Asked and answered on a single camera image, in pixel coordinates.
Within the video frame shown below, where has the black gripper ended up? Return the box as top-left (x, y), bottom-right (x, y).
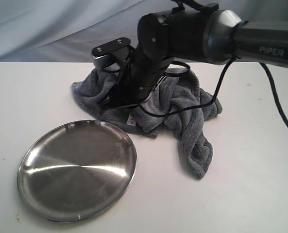
top-left (98, 46), bottom-right (173, 108)

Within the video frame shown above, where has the grey fleece towel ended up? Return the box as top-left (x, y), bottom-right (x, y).
top-left (71, 68), bottom-right (222, 179)

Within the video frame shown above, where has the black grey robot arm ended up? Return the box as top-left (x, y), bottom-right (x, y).
top-left (92, 0), bottom-right (288, 110)

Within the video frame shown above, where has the round stainless steel plate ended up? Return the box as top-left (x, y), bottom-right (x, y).
top-left (17, 120), bottom-right (137, 222)

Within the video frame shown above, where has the white backdrop cloth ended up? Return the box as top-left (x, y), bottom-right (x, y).
top-left (0, 0), bottom-right (288, 63)

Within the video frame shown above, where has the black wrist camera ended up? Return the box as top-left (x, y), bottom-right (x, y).
top-left (91, 37), bottom-right (131, 68)

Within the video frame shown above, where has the black cable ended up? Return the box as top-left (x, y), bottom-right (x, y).
top-left (131, 58), bottom-right (288, 149)

